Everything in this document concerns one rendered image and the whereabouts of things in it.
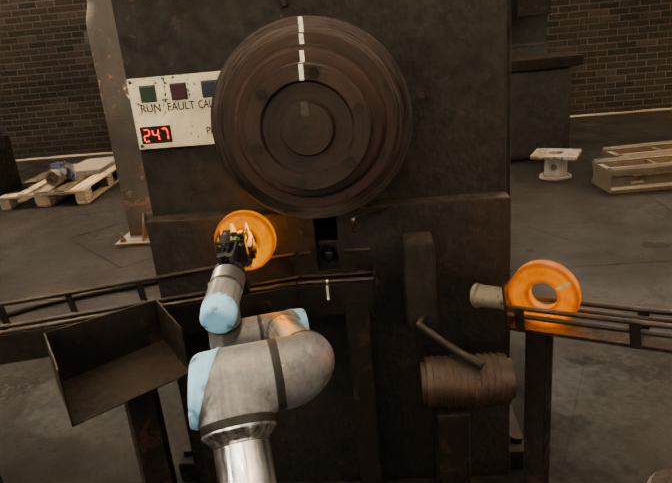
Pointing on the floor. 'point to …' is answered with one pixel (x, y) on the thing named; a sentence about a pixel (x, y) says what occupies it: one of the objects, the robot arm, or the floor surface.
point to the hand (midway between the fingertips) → (244, 233)
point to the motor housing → (453, 427)
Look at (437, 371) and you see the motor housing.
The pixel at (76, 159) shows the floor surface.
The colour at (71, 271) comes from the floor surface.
